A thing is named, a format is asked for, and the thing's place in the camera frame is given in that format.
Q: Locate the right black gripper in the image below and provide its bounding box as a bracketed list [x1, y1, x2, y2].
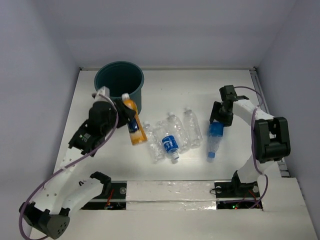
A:
[210, 100, 235, 127]

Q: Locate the orange juice bottle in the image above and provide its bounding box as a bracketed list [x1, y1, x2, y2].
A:
[121, 93, 148, 146]

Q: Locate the clear ribbed bottle white cap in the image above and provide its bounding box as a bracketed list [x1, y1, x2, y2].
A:
[183, 107, 203, 148]

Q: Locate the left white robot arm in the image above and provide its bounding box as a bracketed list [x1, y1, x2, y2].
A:
[18, 95, 137, 240]

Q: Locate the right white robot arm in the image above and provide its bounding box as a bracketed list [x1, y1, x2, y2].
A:
[207, 85, 291, 198]

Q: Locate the dark green plastic bin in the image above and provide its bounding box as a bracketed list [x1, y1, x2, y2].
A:
[94, 61, 145, 113]

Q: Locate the clear crushed bottle white cap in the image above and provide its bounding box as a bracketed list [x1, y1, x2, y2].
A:
[167, 112, 191, 154]

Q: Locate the blue label bottle white cap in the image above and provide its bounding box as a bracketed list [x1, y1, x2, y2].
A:
[155, 120, 180, 164]

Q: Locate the silver foil strip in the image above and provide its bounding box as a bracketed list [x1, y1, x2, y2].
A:
[125, 180, 217, 211]

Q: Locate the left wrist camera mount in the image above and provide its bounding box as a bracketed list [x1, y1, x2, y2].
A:
[91, 86, 110, 99]

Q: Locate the aluminium rail right edge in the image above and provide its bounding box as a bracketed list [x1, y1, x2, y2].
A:
[249, 67, 291, 178]

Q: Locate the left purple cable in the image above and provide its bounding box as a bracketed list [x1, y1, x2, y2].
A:
[19, 92, 119, 240]

